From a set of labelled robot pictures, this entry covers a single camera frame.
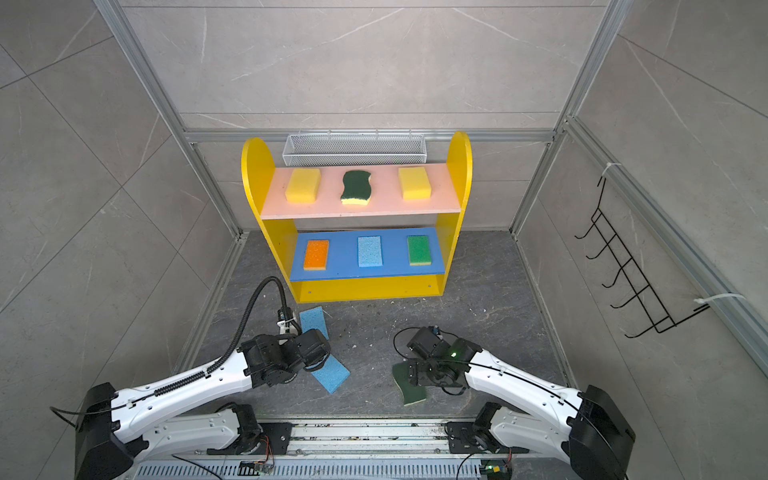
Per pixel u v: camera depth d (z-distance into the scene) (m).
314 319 0.94
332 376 0.82
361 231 1.23
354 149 0.98
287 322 0.66
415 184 0.72
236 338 0.51
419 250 0.93
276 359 0.52
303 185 0.70
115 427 0.40
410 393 0.79
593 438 0.39
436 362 0.61
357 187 0.73
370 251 0.93
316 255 0.92
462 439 0.73
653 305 0.60
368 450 0.73
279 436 0.73
